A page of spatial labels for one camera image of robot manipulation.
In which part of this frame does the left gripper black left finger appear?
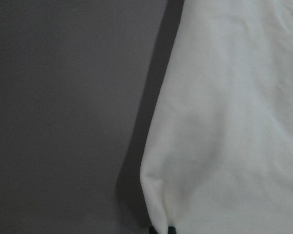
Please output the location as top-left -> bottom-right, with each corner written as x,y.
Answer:
148,226 -> 158,234

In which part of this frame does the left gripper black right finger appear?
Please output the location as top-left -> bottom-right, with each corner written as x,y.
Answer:
167,226 -> 176,234

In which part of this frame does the beige long-sleeve printed shirt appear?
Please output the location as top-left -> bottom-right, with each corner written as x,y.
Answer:
140,0 -> 293,234

